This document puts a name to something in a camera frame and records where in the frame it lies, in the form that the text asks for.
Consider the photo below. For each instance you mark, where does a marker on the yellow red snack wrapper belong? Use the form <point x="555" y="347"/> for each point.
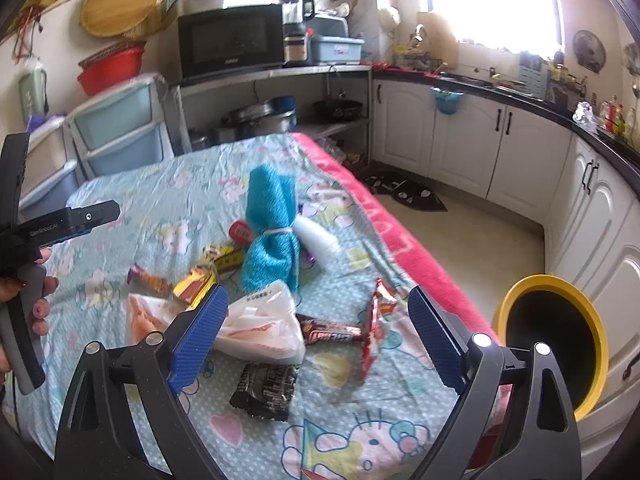
<point x="193" y="287"/>

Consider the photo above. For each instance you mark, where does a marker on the red plastic basin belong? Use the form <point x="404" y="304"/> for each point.
<point x="111" y="66"/>

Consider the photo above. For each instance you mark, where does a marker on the black wok pan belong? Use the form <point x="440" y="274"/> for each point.
<point x="338" y="110"/>

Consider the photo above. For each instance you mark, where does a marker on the yellow green snack packet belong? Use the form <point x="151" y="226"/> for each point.
<point x="222" y="258"/>

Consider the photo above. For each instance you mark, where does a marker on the light blue plastic box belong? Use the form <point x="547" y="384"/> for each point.
<point x="327" y="50"/>

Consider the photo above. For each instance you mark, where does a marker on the round wall decoration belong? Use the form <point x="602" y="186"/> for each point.
<point x="589" y="51"/>

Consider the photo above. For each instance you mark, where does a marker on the steel cooking pot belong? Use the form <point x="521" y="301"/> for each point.
<point x="277" y="115"/>

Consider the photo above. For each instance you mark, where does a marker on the blue hanging basket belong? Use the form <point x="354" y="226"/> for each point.
<point x="446" y="101"/>

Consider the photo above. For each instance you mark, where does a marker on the dark red candy bar wrapper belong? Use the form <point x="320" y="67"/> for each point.
<point x="316" y="330"/>

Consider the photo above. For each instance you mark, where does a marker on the white shelf unit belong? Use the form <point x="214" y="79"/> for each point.
<point x="196" y="111"/>

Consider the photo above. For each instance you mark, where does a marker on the white plastic bag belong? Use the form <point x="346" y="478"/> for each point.
<point x="260" y="327"/>

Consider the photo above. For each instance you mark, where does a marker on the round woven bamboo tray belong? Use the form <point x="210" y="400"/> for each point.
<point x="131" y="19"/>

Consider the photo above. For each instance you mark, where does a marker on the black microwave oven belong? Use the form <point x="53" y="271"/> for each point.
<point x="233" y="38"/>

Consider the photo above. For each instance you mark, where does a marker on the white kitchen base cabinets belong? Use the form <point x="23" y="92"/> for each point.
<point x="547" y="174"/>

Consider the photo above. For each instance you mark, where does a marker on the black floor mat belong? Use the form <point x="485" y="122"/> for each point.
<point x="404" y="191"/>

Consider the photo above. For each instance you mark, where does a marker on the red snack can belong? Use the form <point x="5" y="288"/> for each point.
<point x="241" y="233"/>

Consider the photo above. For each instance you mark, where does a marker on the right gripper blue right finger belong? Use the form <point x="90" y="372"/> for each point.
<point x="538" y="438"/>

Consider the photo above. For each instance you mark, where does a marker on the brown candy wrapper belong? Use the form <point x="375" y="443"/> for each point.
<point x="151" y="282"/>

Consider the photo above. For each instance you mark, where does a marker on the green hanging bottle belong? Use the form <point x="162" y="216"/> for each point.
<point x="32" y="86"/>

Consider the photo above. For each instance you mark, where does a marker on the person's left hand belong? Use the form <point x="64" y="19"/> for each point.
<point x="35" y="304"/>

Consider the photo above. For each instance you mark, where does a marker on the blue towel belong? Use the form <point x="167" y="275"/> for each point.
<point x="271" y="209"/>

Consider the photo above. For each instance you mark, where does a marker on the blender with black lid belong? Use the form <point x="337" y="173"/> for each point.
<point x="295" y="16"/>

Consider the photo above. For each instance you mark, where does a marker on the black snack wrapper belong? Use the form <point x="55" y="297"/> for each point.
<point x="266" y="390"/>

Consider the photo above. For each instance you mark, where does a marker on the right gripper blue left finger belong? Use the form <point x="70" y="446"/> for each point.
<point x="97" y="438"/>

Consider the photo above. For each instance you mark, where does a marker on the red long snack wrapper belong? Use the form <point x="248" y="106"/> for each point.
<point x="383" y="302"/>

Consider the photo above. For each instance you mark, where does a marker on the yellow round trash bin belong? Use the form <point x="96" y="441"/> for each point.
<point x="548" y="309"/>

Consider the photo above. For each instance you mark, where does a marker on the black stone countertop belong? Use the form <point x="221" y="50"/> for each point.
<point x="621" y="158"/>

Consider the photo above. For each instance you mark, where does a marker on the hello kitty patterned table cloth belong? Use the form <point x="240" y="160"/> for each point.
<point x="340" y="425"/>

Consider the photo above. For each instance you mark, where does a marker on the plastic drawer cabinet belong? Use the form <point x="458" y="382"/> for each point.
<point x="120" y="129"/>

